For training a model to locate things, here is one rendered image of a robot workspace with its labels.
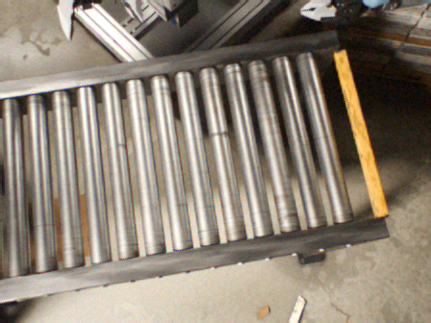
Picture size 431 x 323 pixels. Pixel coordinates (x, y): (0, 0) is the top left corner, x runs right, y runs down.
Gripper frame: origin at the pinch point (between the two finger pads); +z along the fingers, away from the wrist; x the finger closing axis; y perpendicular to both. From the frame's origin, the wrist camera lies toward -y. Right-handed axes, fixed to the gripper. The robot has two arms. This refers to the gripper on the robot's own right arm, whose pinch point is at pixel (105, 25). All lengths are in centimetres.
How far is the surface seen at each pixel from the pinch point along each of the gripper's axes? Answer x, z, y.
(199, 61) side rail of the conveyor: -22.8, -11.5, 40.9
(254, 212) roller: -23, 30, 41
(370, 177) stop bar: -50, 32, 35
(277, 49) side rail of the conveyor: -43, -8, 38
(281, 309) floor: -39, 61, 119
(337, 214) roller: -41, 37, 39
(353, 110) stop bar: -53, 15, 35
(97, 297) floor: 28, 33, 129
